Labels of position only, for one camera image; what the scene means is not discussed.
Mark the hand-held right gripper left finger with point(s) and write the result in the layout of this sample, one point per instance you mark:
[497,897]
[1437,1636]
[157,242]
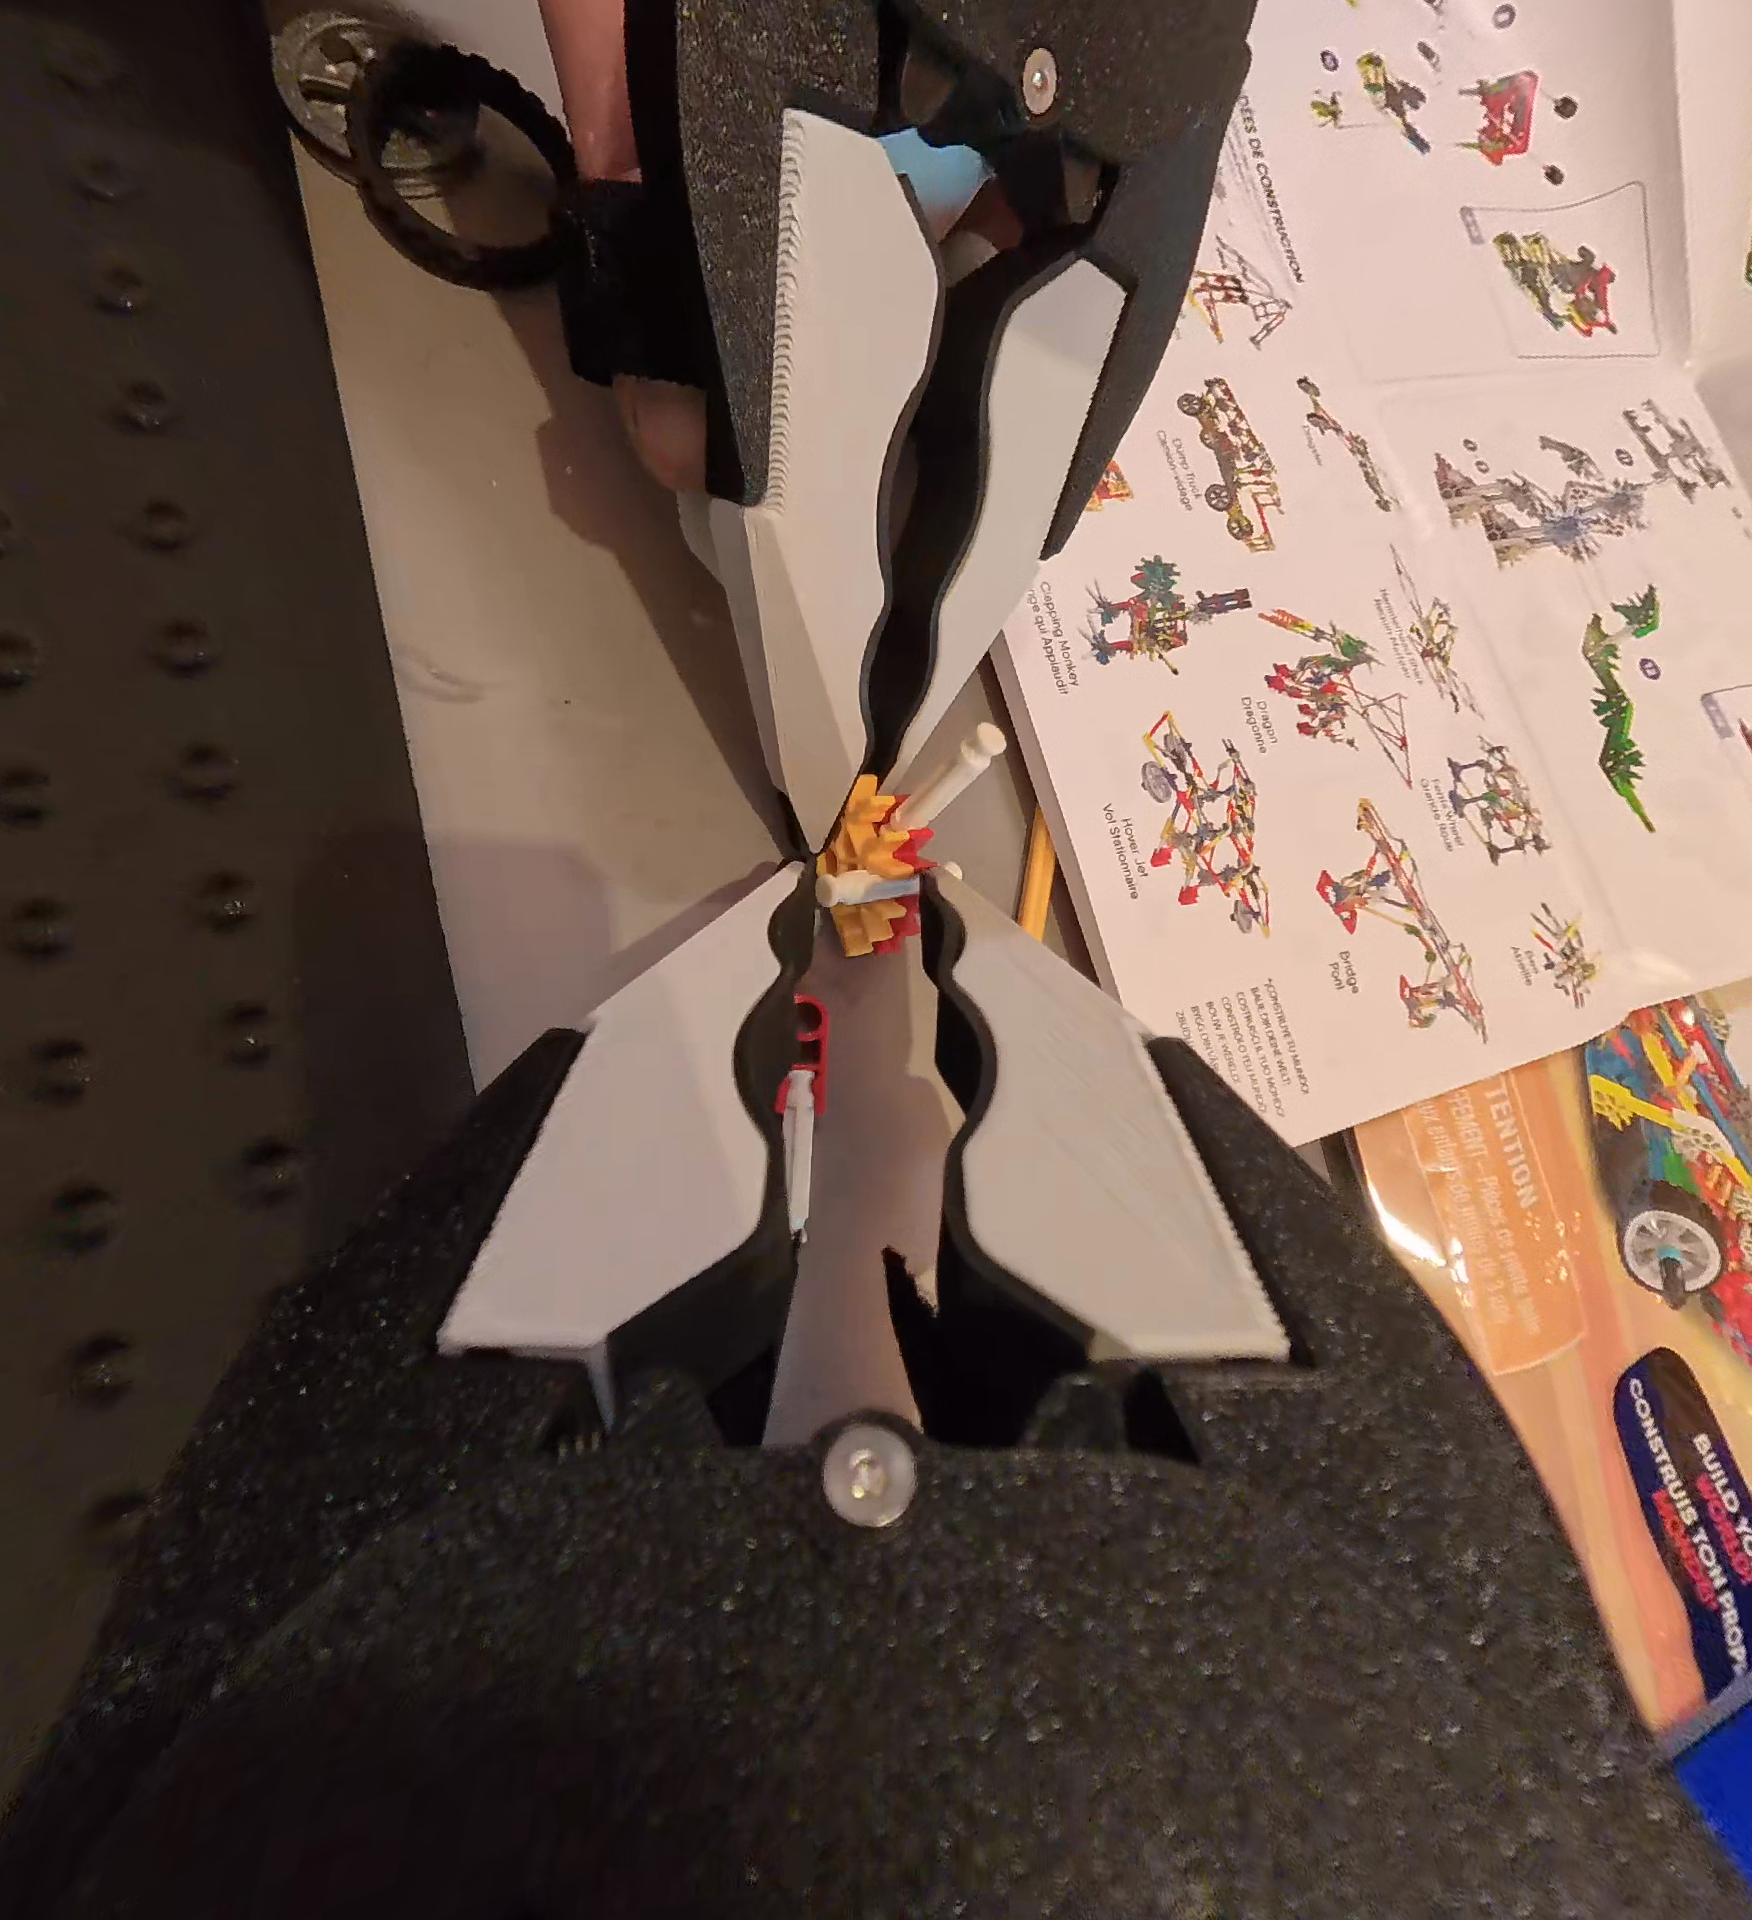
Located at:
[621,1184]

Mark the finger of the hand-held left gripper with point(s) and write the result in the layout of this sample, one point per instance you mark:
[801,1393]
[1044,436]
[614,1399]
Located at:
[1048,405]
[830,375]

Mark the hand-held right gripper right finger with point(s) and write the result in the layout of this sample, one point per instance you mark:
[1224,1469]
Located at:
[1101,1184]

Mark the red yellow connector assembly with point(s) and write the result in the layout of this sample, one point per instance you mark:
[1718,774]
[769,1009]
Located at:
[862,817]

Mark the person's left hand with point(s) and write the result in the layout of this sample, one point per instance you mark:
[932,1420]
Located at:
[592,89]

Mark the yellow toy rod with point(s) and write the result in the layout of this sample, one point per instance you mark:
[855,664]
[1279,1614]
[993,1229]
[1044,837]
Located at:
[1034,877]

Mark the orange printed toy box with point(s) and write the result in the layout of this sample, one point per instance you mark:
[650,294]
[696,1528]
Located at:
[1507,1275]

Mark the white printed instruction booklet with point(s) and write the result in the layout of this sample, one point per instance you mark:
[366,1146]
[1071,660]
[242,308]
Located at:
[1356,720]

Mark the black dotted mat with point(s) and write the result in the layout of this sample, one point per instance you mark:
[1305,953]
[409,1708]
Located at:
[142,900]

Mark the grey toy wheel hub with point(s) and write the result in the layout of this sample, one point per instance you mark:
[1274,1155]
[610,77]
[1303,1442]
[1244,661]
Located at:
[312,66]

